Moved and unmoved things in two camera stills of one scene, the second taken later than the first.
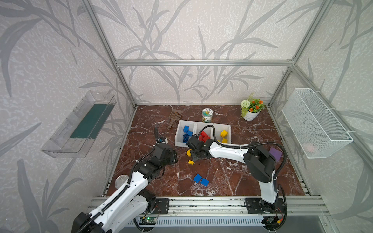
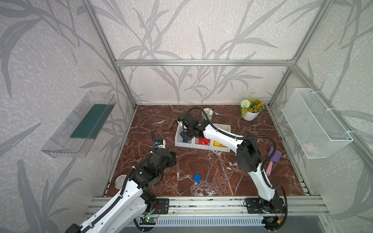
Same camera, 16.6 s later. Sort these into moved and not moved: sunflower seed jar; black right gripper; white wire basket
Moved: black right gripper
Not moved: sunflower seed jar; white wire basket
